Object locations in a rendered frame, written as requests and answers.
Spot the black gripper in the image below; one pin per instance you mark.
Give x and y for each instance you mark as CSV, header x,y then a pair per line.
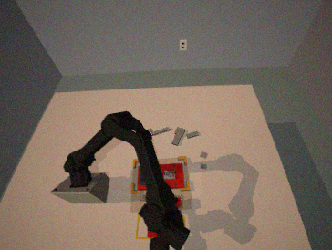
x,y
157,243

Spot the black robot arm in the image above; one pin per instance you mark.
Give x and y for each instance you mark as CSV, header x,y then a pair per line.
x,y
160,200

